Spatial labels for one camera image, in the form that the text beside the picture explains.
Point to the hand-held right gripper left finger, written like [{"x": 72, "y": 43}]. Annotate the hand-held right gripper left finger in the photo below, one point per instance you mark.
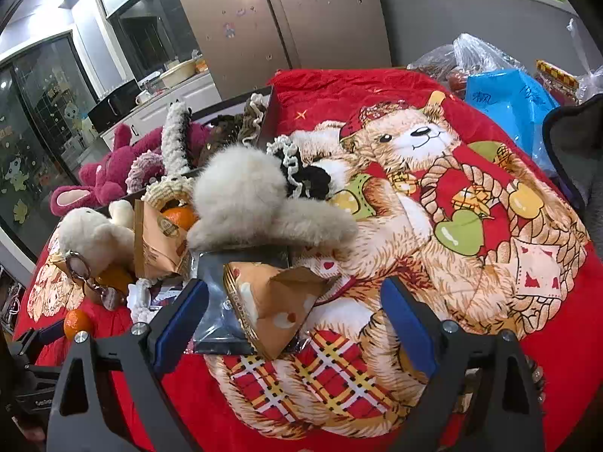
[{"x": 181, "y": 325}]

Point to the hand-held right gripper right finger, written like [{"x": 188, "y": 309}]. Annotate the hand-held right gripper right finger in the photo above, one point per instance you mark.
[{"x": 410, "y": 325}]

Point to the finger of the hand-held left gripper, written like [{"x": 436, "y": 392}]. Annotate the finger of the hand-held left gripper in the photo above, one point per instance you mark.
[{"x": 49, "y": 332}]

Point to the tan triangular paper packet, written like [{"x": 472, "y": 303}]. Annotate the tan triangular paper packet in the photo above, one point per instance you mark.
[
  {"x": 278, "y": 310},
  {"x": 160, "y": 240}
]

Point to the pink white scrunchie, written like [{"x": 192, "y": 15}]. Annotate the pink white scrunchie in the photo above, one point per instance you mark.
[{"x": 141, "y": 169}]

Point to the pale blue white scrunchie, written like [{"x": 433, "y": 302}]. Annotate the pale blue white scrunchie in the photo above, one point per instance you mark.
[{"x": 175, "y": 136}]

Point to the cream frilled scrunchie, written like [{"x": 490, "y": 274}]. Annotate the cream frilled scrunchie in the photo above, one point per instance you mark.
[{"x": 252, "y": 117}]

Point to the black shallow box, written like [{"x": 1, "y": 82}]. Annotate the black shallow box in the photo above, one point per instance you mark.
[{"x": 266, "y": 117}]

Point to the orange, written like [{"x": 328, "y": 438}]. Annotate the orange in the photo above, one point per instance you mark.
[
  {"x": 115, "y": 278},
  {"x": 77, "y": 324},
  {"x": 179, "y": 216}
]

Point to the keyring with brown tag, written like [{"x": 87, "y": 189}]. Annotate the keyring with brown tag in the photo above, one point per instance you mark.
[{"x": 101, "y": 292}]

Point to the red bear printed blanket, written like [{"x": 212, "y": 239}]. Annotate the red bear printed blanket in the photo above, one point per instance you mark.
[{"x": 471, "y": 268}]

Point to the cream plush dog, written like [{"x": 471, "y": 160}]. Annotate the cream plush dog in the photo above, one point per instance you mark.
[{"x": 89, "y": 230}]

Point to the cream crochet scrunchie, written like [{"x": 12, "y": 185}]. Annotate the cream crochet scrunchie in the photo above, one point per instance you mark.
[{"x": 165, "y": 190}]

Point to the beige fluffy plush toy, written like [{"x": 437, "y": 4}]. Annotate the beige fluffy plush toy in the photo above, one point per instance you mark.
[{"x": 245, "y": 197}]

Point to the magenta plush rabbit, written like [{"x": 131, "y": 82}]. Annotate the magenta plush rabbit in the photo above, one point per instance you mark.
[{"x": 108, "y": 174}]

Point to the black white lace scrunchie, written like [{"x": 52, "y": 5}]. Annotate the black white lace scrunchie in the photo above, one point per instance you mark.
[{"x": 306, "y": 174}]

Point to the glass sliding door with stickers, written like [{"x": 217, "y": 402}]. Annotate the glass sliding door with stickers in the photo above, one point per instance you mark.
[{"x": 37, "y": 141}]

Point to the dark brown fuzzy scrunchie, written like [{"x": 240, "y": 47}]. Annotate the dark brown fuzzy scrunchie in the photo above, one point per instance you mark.
[{"x": 226, "y": 136}]

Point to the white kitchen cabinet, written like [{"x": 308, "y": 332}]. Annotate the white kitchen cabinet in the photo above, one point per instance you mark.
[{"x": 188, "y": 99}]

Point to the black microwave oven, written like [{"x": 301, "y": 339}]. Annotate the black microwave oven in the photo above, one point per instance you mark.
[{"x": 113, "y": 106}]

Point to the white mug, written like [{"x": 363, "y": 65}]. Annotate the white mug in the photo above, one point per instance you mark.
[{"x": 142, "y": 97}]

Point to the blue plastic bag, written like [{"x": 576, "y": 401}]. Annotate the blue plastic bag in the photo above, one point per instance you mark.
[{"x": 509, "y": 108}]

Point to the dark grey cloth blue trim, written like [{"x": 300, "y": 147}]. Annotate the dark grey cloth blue trim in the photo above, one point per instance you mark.
[{"x": 579, "y": 150}]

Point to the cream plastic basin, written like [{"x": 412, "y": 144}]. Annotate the cream plastic basin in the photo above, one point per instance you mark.
[{"x": 178, "y": 73}]

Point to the clear plastic bag red contents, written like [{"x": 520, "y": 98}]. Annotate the clear plastic bag red contents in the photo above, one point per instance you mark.
[{"x": 452, "y": 66}]

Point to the yellow red patterned packet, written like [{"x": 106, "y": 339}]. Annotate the yellow red patterned packet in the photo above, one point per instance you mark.
[{"x": 558, "y": 80}]

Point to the dark kitchen window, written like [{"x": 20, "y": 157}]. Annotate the dark kitchen window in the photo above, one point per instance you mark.
[{"x": 150, "y": 33}]

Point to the crumpled clear plastic bag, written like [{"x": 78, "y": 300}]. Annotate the crumpled clear plastic bag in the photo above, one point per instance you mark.
[{"x": 591, "y": 70}]

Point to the silver double-door refrigerator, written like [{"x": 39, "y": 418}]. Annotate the silver double-door refrigerator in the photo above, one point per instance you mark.
[{"x": 282, "y": 19}]

